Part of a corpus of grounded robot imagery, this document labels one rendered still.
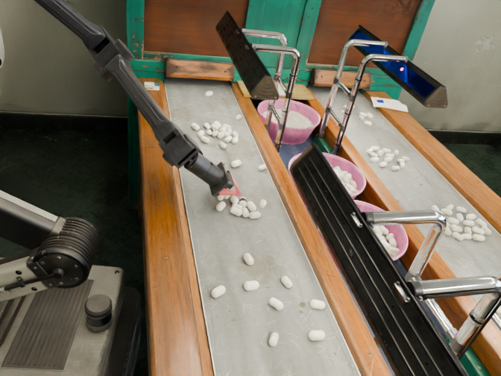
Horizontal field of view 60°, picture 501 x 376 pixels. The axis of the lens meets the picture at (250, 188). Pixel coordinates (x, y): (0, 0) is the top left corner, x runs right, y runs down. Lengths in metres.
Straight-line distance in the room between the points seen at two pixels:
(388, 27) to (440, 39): 1.28
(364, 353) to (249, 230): 0.45
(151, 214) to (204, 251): 0.18
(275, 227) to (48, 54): 2.05
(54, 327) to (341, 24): 1.66
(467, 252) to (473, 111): 2.63
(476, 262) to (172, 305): 0.88
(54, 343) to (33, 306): 0.14
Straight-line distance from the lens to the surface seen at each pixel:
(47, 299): 1.40
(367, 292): 0.68
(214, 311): 1.01
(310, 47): 2.10
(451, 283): 0.68
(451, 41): 3.55
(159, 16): 1.93
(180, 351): 0.92
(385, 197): 1.47
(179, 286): 1.02
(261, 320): 1.01
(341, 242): 0.74
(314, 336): 1.00
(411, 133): 1.97
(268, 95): 1.23
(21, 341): 1.33
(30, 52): 2.96
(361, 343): 1.02
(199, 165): 1.19
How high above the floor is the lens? 1.53
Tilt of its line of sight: 35 degrees down
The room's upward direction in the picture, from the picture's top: 11 degrees clockwise
